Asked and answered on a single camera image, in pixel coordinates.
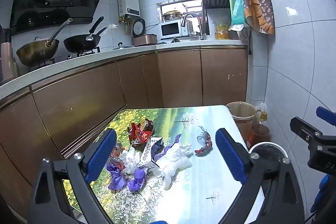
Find kitchen window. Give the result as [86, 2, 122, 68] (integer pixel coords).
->
[157, 0, 203, 23]

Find black wok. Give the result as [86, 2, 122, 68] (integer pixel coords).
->
[63, 16, 108, 54]

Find white bin with black liner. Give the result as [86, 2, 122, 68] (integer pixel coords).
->
[248, 142, 289, 174]

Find white plastic glove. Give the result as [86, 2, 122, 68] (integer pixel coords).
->
[157, 144, 193, 190]

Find blue and white milk carton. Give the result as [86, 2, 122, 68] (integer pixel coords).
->
[137, 136, 165, 177]

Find yellow liquid bottle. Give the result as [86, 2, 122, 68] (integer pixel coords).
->
[214, 23, 230, 40]

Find clear plastic wrapper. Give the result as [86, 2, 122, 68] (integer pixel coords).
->
[195, 126, 213, 156]

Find red snack wrapper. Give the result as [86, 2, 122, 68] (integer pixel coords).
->
[127, 118, 154, 146]

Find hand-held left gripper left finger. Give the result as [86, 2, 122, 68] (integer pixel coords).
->
[28, 129, 117, 224]

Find bucket with brown bag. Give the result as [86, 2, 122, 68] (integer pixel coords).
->
[226, 101, 257, 146]

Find gas stove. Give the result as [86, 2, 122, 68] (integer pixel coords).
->
[28, 46, 101, 72]

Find purple wrapper strip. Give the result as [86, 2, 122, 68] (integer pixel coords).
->
[152, 133, 183, 162]

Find white kitchen countertop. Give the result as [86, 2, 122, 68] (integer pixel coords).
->
[0, 39, 249, 107]

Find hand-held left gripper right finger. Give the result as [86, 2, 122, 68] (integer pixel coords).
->
[215, 128, 305, 224]

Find steel kitchen faucet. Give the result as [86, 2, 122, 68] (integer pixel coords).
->
[181, 12, 204, 41]

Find landscape print table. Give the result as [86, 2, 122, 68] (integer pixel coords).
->
[62, 105, 264, 224]

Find glass pot lid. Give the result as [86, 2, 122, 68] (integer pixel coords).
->
[113, 42, 132, 50]

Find crumpled purple wrapper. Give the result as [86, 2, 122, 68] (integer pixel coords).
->
[106, 163, 128, 191]
[128, 169, 146, 193]

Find brown base cabinets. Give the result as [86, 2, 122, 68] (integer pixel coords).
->
[0, 47, 249, 215]

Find person's right hand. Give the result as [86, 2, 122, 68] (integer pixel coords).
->
[310, 175, 331, 213]

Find green plastic bag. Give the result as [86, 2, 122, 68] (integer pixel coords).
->
[227, 0, 249, 32]

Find steel pot with lid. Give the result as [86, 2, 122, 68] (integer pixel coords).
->
[162, 10, 182, 22]

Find brass wok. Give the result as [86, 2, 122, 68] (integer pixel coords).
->
[16, 18, 74, 67]

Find rice cooker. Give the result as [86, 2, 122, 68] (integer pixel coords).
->
[132, 18, 158, 47]

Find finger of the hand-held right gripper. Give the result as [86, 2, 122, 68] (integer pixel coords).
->
[316, 106, 336, 124]
[290, 116, 324, 142]

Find white microwave oven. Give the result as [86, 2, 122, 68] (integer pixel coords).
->
[159, 20, 188, 40]

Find brown thermos jug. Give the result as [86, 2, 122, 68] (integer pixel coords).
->
[0, 27, 15, 83]

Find cooking oil bottle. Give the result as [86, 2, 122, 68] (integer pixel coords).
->
[247, 111, 271, 150]

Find white water heater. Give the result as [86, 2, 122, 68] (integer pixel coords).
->
[117, 0, 140, 18]

